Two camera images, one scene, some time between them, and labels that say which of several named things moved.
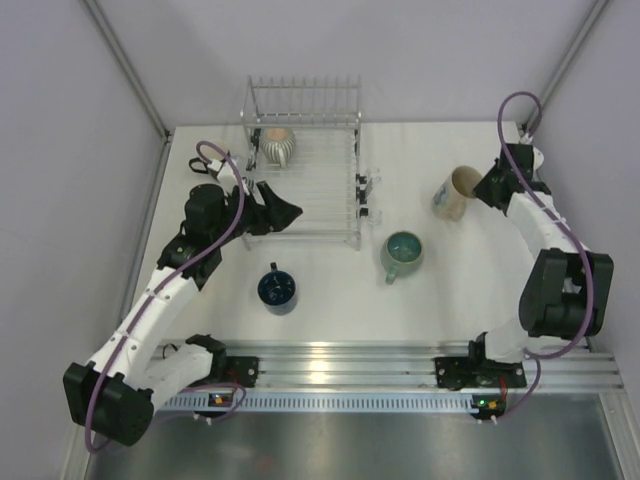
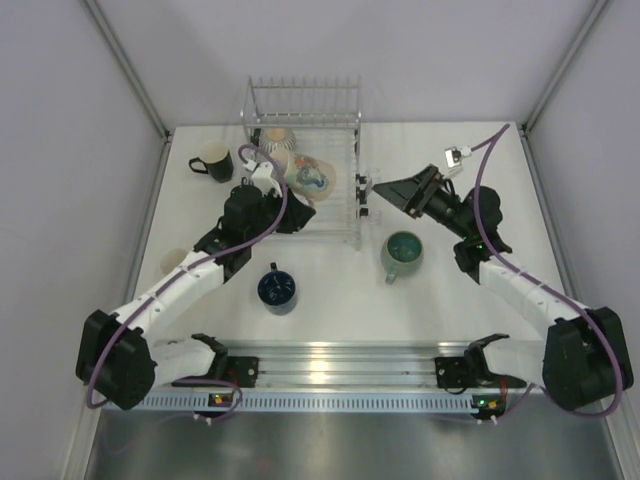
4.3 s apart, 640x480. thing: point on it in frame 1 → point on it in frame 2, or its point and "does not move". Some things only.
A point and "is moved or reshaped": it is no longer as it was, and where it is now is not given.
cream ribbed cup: [278, 145] does not move
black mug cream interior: [208, 150] does not move
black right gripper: [481, 188] → [414, 194]
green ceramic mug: [401, 253] does not move
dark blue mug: [277, 291] does not move
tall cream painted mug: [452, 195] is moved or reshaped
